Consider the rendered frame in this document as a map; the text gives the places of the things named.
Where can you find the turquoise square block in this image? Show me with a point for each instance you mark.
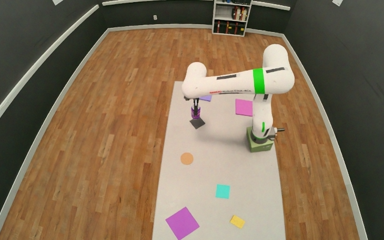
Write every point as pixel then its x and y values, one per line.
pixel 222 191

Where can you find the pink flat square tile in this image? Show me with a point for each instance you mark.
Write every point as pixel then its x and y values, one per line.
pixel 243 107

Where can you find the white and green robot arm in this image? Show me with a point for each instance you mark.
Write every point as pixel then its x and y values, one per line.
pixel 275 77

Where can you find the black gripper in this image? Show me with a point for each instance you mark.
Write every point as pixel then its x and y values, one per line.
pixel 196 101

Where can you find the black square tile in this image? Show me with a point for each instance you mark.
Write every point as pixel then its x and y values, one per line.
pixel 197 123

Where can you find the tan round disc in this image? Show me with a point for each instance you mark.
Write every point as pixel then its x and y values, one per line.
pixel 186 158

